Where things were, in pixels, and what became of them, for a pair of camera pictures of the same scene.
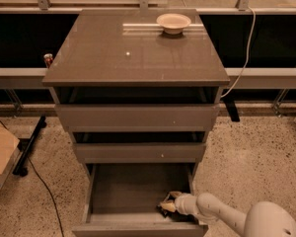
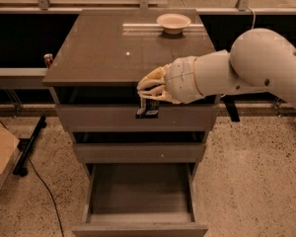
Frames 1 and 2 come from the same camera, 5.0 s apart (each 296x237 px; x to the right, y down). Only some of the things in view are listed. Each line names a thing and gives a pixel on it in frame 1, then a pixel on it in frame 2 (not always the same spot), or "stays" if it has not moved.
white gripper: (183, 203) to (182, 79)
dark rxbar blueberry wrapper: (166, 212) to (149, 109)
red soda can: (48, 59) stays
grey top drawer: (137, 118) stays
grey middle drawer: (139, 152) stays
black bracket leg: (230, 99) stays
